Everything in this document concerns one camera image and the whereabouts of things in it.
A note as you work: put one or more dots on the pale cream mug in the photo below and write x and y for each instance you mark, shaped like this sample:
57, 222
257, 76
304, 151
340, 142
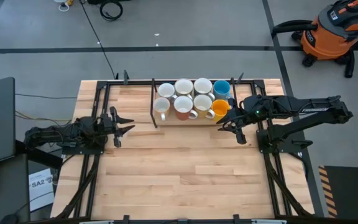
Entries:
183, 86

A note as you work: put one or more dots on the blue patterned white mug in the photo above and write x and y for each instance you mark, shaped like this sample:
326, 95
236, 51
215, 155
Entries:
166, 90

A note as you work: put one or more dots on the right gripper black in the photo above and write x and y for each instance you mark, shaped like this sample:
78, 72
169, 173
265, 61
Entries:
247, 110

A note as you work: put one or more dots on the yellow dotted mug orange rim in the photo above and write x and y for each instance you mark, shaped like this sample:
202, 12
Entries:
161, 105

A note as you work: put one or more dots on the wooden shelf black metal frame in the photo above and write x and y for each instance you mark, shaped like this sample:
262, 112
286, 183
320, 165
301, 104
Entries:
204, 122

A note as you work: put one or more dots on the plain blue mug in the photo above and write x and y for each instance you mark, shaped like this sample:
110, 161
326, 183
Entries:
222, 88

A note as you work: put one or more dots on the orange shop vacuum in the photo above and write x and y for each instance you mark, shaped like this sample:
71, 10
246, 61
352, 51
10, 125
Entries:
331, 34

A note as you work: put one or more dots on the bright yellow mug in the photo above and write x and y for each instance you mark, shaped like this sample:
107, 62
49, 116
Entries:
220, 108

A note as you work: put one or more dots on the white paper sign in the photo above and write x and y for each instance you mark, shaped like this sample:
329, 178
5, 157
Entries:
40, 189

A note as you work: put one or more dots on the black frame clamp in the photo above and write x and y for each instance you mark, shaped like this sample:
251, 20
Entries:
125, 75
236, 218
239, 77
126, 219

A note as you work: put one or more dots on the pale grey mug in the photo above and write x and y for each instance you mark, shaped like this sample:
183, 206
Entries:
203, 86

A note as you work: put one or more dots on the black vacuum wand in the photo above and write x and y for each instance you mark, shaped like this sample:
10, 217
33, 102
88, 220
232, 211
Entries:
349, 65

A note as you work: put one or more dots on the black aluminium rig frame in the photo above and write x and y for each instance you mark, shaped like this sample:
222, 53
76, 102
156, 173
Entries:
135, 82

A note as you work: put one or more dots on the hazard striped black mat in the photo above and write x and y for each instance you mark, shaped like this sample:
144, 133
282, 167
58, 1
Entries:
350, 189

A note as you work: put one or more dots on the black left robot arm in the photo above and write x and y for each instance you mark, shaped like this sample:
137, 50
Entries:
51, 135

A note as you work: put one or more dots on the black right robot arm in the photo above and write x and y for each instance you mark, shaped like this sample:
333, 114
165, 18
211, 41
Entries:
309, 109

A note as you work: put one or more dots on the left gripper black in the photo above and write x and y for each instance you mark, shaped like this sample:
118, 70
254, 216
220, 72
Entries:
106, 126

